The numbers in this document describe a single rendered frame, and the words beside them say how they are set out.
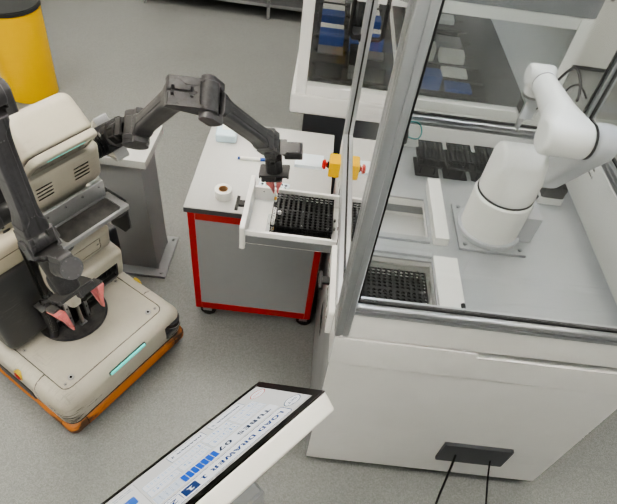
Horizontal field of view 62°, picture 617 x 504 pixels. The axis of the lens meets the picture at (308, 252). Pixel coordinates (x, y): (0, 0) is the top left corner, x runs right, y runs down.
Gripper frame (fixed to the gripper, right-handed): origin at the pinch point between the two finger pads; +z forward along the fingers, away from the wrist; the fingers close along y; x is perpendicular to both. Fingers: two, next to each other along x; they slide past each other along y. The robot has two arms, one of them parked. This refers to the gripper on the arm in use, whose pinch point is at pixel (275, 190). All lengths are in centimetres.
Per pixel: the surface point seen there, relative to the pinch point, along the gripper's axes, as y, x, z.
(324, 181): 15.7, 35.4, 23.5
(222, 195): -23.9, 14.6, 15.6
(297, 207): 7.3, 1.2, 8.6
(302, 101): 3, 79, 11
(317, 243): 15.5, -13.4, 12.0
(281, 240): 2.8, -13.6, 11.0
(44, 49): -182, 189, 41
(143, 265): -80, 38, 86
